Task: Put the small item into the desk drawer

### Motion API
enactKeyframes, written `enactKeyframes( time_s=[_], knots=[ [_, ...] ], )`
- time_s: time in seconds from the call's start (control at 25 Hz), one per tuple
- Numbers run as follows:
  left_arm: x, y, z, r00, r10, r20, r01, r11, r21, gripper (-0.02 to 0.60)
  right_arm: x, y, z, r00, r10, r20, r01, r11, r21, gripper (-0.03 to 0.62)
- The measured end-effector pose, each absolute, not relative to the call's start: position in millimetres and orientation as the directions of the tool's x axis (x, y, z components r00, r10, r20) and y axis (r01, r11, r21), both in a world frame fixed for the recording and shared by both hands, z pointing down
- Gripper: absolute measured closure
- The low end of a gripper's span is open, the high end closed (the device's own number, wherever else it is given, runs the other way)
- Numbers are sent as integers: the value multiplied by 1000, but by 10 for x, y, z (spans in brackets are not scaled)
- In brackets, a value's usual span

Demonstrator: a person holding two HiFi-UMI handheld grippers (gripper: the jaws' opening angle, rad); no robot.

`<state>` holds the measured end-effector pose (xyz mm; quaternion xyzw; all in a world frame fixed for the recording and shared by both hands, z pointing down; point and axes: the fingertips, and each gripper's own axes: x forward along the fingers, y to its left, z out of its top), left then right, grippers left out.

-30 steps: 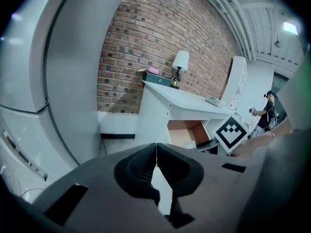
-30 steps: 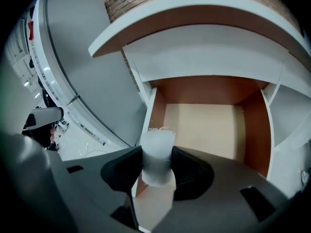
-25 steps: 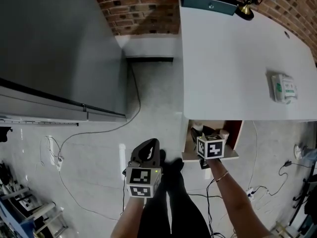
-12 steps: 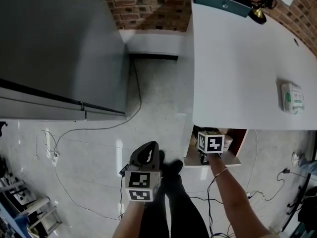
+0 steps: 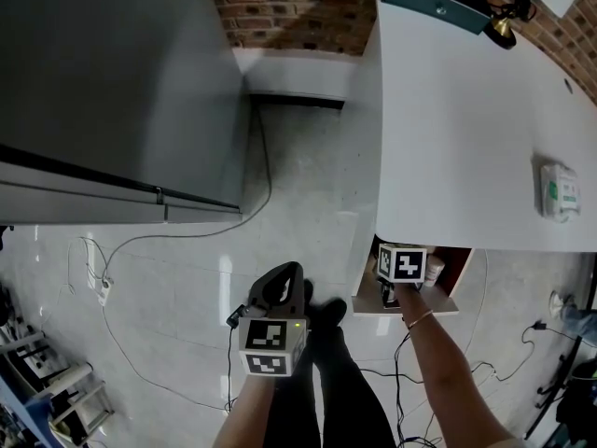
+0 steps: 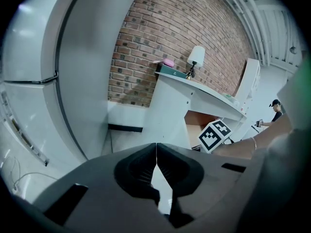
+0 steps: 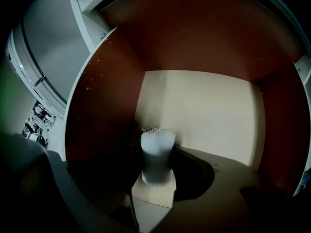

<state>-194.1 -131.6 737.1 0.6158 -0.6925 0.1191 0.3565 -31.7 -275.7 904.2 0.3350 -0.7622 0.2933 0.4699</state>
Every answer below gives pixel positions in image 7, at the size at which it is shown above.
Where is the small white item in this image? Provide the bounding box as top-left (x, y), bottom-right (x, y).
top-left (140, 127), bottom-right (176, 188)

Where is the cluttered background shelf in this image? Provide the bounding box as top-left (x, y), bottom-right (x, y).
top-left (21, 100), bottom-right (57, 146)

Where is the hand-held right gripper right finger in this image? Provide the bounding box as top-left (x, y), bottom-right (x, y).
top-left (240, 185), bottom-right (311, 233)

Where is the white door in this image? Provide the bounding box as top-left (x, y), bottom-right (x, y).
top-left (6, 0), bottom-right (88, 106)

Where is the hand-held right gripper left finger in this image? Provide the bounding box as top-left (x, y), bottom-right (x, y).
top-left (0, 132), bottom-right (139, 233)

